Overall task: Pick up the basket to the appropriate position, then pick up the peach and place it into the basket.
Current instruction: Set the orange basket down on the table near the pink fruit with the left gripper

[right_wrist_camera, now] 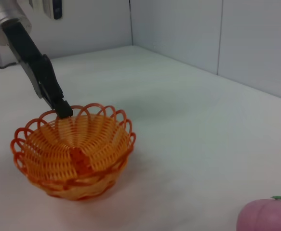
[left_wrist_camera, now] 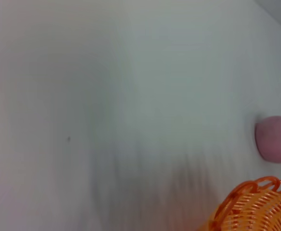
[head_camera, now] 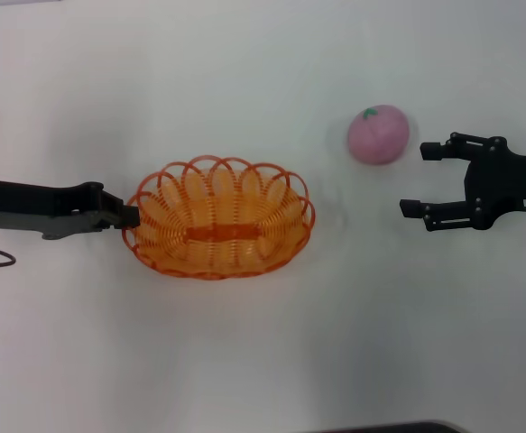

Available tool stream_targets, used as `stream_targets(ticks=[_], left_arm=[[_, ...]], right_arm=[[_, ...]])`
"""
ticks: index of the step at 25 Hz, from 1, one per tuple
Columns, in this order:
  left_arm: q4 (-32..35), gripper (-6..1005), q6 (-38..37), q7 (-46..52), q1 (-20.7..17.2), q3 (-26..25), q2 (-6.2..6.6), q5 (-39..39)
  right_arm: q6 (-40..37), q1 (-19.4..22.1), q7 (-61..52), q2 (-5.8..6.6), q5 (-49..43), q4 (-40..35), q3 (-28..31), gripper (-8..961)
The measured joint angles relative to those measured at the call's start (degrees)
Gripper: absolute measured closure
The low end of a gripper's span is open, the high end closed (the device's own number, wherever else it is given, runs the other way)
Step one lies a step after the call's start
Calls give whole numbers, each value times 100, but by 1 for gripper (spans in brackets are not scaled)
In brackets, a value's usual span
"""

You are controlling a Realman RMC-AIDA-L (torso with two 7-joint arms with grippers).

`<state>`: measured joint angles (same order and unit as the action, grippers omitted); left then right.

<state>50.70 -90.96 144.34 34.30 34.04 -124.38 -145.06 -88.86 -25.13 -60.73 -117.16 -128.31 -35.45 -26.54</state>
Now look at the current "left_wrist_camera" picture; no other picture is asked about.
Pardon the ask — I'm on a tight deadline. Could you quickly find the pink peach with green leaf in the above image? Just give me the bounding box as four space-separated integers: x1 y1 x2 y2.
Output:
254 115 281 164

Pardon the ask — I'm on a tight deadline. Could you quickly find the orange woven plastic basket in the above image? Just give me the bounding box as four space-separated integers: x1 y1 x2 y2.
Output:
198 176 281 231

